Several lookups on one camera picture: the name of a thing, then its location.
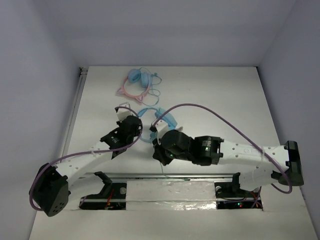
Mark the pink cat-ear headphones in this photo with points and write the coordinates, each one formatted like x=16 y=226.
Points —
x=134 y=76

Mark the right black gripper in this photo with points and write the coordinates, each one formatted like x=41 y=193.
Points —
x=158 y=152

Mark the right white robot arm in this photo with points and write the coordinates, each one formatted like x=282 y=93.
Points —
x=271 y=164

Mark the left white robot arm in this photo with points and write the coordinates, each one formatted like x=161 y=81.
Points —
x=50 y=192

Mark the aluminium rail left side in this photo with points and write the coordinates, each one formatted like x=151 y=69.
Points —
x=83 y=71

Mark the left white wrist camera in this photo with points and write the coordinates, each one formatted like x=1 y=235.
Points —
x=123 y=111

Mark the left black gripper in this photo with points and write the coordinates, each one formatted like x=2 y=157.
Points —
x=136 y=125

